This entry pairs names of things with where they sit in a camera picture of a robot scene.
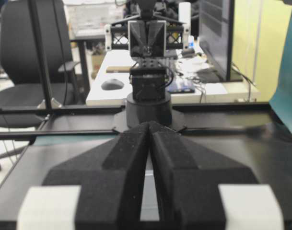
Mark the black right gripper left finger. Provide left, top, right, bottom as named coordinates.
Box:
left=17, top=123, right=149, bottom=230

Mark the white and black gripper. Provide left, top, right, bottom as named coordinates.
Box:
left=104, top=20, right=189, bottom=58

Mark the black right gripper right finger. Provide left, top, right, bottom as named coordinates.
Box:
left=149, top=122, right=284, bottom=230

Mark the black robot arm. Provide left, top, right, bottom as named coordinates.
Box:
left=17, top=20, right=284, bottom=230

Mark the white bottle on desk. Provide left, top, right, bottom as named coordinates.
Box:
left=178, top=2, right=191, bottom=25

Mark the black computer mouse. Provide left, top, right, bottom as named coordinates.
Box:
left=101, top=79, right=124, bottom=91

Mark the white office desk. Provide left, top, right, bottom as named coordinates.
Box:
left=86, top=50, right=258, bottom=106

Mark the black computer monitor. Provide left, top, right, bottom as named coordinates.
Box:
left=197, top=0, right=243, bottom=83

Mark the teal backdrop sheet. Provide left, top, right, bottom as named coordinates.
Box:
left=268, top=2, right=292, bottom=144

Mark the black office chair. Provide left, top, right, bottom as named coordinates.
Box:
left=0, top=0, right=86, bottom=172

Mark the black metal frame post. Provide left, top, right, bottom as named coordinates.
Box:
left=27, top=0, right=54, bottom=111

